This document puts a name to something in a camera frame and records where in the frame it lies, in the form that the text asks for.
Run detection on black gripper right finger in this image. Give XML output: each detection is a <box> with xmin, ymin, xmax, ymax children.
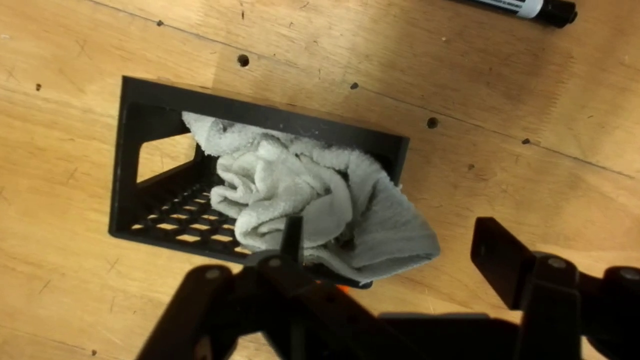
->
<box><xmin>470</xmin><ymin>215</ymin><xmax>535</xmax><ymax>312</ymax></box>

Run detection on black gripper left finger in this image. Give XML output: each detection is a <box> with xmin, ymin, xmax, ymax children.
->
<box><xmin>277</xmin><ymin>213</ymin><xmax>306</xmax><ymax>265</ymax></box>

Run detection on white terry towel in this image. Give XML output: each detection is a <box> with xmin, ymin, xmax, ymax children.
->
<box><xmin>180</xmin><ymin>109</ymin><xmax>442</xmax><ymax>284</ymax></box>

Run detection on black perforated box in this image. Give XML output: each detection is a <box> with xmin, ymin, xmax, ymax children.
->
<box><xmin>108</xmin><ymin>73</ymin><xmax>411</xmax><ymax>289</ymax></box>

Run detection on black white marker pen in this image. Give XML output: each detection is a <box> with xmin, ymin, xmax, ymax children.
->
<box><xmin>451</xmin><ymin>0</ymin><xmax>579</xmax><ymax>30</ymax></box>

